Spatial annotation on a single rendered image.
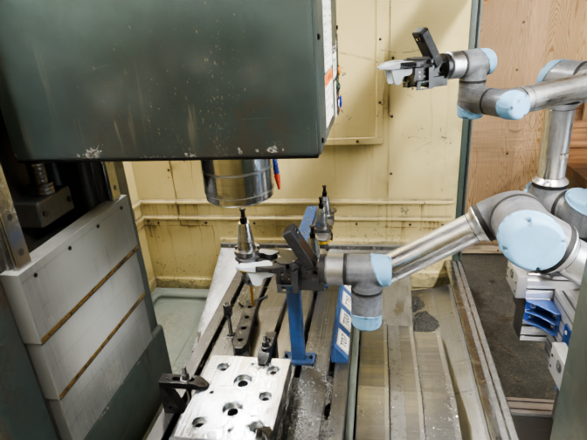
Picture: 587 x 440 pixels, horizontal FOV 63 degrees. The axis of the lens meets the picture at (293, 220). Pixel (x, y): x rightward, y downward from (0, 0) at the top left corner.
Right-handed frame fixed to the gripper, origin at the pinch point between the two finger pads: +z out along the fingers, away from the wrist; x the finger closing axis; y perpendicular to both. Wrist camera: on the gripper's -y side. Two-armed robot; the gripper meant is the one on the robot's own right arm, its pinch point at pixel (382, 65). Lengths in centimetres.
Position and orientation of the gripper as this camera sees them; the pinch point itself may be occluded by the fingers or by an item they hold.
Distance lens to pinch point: 136.1
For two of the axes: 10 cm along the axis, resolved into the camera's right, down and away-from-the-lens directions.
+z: -9.3, 1.9, -3.0
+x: -3.5, -3.5, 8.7
